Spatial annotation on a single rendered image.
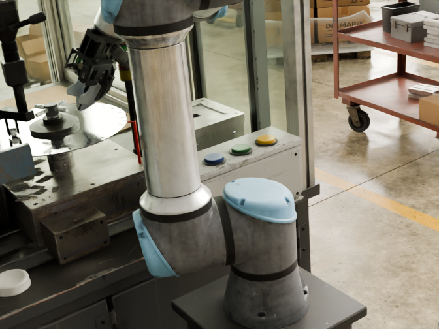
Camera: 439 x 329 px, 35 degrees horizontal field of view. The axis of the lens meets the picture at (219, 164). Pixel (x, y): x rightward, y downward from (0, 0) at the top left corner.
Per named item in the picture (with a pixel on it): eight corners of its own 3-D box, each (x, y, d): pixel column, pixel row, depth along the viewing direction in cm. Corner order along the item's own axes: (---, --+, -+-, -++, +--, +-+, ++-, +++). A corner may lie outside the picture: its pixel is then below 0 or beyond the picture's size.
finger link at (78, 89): (55, 104, 157) (69, 70, 153) (74, 101, 162) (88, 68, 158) (65, 112, 156) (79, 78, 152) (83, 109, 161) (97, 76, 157)
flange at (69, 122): (66, 136, 152) (65, 125, 151) (21, 136, 154) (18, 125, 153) (87, 118, 162) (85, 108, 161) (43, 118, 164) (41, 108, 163)
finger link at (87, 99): (65, 112, 156) (79, 78, 152) (83, 109, 161) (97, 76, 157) (74, 121, 155) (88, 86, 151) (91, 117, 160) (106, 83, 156)
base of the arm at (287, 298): (327, 305, 122) (326, 256, 118) (259, 341, 114) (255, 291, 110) (272, 270, 133) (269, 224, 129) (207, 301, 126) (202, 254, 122)
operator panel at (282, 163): (274, 183, 168) (270, 125, 162) (304, 198, 160) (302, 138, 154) (176, 223, 154) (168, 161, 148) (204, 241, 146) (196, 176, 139)
